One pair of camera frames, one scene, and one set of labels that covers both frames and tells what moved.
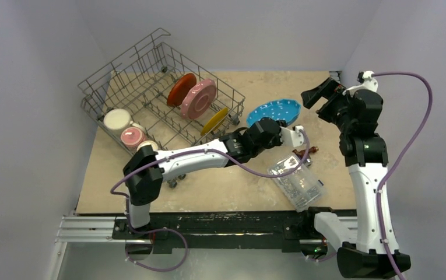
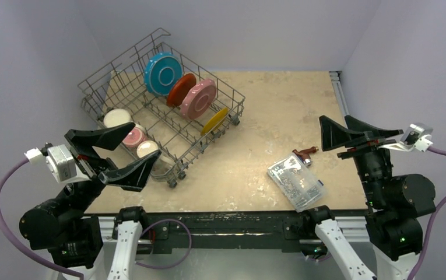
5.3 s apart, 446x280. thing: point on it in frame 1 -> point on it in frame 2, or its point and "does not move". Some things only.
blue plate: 287,109 -> 162,70
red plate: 181,88 does not move
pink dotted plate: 199,98 does not move
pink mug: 131,137 does not move
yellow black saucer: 214,120 does not move
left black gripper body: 276,141 -> 92,166
